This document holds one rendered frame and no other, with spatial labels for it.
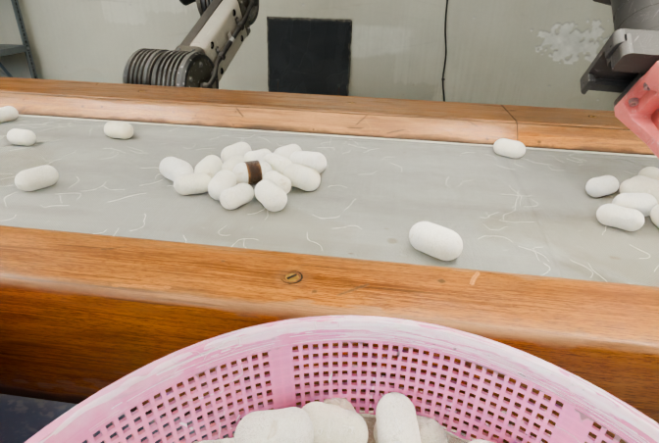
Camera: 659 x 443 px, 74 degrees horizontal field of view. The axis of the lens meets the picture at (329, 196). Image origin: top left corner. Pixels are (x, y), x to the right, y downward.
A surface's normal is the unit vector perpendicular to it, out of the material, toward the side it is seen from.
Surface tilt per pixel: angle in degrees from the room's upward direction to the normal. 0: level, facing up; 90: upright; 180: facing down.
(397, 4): 90
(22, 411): 0
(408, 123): 45
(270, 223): 0
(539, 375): 75
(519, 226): 0
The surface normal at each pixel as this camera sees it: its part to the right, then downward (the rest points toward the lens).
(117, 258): 0.03, -0.90
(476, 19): -0.10, 0.43
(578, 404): -0.66, 0.05
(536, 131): -0.07, -0.33
